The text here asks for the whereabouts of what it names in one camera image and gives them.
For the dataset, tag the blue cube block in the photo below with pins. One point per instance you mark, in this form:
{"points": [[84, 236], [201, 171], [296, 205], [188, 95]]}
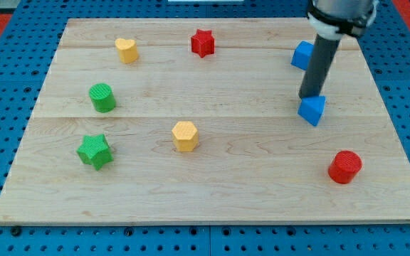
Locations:
{"points": [[302, 54]]}

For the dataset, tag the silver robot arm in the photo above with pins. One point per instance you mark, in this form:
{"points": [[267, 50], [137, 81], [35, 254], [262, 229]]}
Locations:
{"points": [[332, 19]]}

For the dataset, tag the yellow heart block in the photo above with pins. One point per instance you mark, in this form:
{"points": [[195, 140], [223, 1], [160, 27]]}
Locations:
{"points": [[127, 50]]}

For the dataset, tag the dark grey pointer rod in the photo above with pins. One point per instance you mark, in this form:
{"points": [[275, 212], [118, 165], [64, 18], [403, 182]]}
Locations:
{"points": [[321, 58]]}

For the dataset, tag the green star block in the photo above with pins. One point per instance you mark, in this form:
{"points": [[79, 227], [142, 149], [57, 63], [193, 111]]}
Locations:
{"points": [[95, 151]]}

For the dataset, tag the red cylinder block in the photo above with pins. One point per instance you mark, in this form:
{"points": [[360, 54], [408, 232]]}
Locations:
{"points": [[344, 167]]}

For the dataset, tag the red star block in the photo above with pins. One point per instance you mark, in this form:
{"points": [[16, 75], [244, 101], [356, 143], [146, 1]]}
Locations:
{"points": [[203, 43]]}

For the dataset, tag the green cylinder block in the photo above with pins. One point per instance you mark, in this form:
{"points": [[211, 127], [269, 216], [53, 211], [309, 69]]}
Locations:
{"points": [[102, 97]]}

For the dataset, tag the blue triangle block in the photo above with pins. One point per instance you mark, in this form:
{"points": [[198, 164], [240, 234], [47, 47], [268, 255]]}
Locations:
{"points": [[311, 109]]}

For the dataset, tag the yellow hexagon block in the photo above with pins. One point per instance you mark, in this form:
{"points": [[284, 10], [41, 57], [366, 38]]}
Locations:
{"points": [[185, 136]]}

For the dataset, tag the wooden board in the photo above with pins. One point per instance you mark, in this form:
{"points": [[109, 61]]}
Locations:
{"points": [[257, 162]]}

